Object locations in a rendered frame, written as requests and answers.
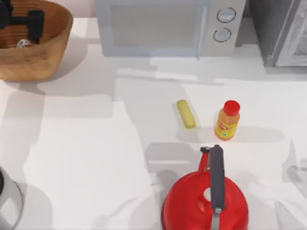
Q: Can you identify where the orange bottle with red cap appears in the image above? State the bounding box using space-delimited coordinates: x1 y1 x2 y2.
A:
214 100 241 142

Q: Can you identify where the yellow-green oblong bread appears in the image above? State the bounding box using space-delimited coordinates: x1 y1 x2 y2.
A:
176 99 197 129

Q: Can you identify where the small white and red object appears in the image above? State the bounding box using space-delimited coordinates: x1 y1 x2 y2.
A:
16 39 32 49

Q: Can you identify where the brown woven basket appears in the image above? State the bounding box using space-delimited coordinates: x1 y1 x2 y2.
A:
0 0 73 82

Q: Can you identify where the pale microwave oven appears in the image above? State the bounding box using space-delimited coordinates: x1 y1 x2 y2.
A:
94 0 247 61

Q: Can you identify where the red kettle with black handle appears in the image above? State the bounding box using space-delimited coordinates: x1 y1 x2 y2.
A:
161 144 249 230

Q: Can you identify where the microwave door handle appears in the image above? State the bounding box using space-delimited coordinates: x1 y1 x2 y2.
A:
196 3 207 61

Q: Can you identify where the white and grey rounded object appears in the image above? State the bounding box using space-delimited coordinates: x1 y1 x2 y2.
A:
0 164 25 230

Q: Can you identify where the round microwave knob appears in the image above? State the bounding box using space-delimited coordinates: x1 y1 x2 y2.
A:
213 27 233 43
216 7 237 24

